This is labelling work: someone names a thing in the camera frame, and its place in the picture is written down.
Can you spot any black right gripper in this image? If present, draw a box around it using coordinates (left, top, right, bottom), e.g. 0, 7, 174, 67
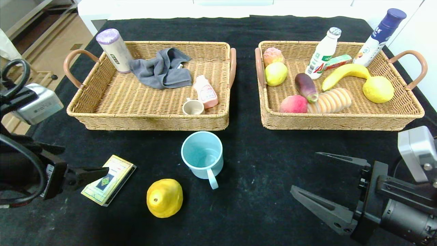
290, 151, 437, 246

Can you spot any large yellow lemon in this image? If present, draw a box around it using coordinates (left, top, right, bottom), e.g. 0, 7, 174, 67
363, 76, 395, 104

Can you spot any purple eggplant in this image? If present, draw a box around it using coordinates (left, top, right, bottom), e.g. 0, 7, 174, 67
295, 73, 319, 103

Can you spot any pink plastic bottle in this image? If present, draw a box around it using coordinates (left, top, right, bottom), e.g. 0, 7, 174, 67
194, 75, 219, 109

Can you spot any yellow green card box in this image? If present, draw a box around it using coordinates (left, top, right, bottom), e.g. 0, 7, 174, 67
81, 155, 137, 207

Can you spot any sliced bread loaf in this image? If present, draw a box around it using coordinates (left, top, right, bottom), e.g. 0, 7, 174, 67
306, 87, 352, 114

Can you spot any red peach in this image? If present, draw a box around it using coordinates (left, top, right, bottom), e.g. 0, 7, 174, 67
279, 95, 308, 114

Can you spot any black table cloth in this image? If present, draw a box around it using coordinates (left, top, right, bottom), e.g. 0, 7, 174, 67
0, 15, 437, 246

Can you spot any yellow banana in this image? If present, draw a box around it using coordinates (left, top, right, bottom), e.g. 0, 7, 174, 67
322, 64, 372, 92

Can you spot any green and red small box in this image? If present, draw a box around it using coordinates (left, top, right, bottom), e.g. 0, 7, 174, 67
323, 55, 352, 71

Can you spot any yellow green apple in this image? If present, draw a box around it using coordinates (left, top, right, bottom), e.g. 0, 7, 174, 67
265, 62, 288, 87

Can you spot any white milk bottle grey cap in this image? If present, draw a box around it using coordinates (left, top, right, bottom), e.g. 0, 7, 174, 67
304, 27, 341, 80

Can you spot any white bottle with blue cap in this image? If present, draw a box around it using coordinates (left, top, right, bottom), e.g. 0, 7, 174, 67
353, 9, 407, 67

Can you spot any light blue plastic mug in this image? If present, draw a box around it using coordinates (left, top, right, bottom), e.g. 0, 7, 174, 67
181, 131, 224, 190

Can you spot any pink orange pastry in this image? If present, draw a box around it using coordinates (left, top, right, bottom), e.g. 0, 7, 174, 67
263, 47, 285, 68

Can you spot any small beige cup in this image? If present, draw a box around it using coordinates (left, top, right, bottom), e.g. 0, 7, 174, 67
183, 97, 205, 115

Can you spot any yellow pear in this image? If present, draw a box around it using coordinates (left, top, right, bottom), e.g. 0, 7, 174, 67
146, 179, 183, 218

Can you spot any grey cloth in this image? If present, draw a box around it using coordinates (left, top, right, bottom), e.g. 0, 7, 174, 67
129, 47, 193, 90

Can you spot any white table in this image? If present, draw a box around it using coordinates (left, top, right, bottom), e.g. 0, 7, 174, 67
78, 0, 376, 37

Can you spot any white canister with purple lid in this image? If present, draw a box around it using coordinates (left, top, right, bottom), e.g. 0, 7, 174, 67
96, 29, 133, 74

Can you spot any gold metal rack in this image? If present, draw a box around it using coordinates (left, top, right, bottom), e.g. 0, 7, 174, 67
0, 0, 81, 135

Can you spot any white hanging fabric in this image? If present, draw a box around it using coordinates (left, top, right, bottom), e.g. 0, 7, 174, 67
0, 29, 23, 62

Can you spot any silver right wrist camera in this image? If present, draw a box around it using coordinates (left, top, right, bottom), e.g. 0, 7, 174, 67
398, 126, 437, 183

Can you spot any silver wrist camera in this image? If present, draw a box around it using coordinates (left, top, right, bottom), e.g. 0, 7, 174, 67
10, 83, 64, 125
398, 126, 437, 183

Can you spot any wicker basket with brown handles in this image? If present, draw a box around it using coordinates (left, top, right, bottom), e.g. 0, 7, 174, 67
64, 41, 237, 132
255, 41, 428, 132

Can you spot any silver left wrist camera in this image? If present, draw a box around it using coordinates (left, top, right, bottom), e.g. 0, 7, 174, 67
10, 83, 64, 125

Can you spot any black left wrist camera cable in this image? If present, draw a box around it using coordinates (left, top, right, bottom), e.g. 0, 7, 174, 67
0, 59, 47, 207

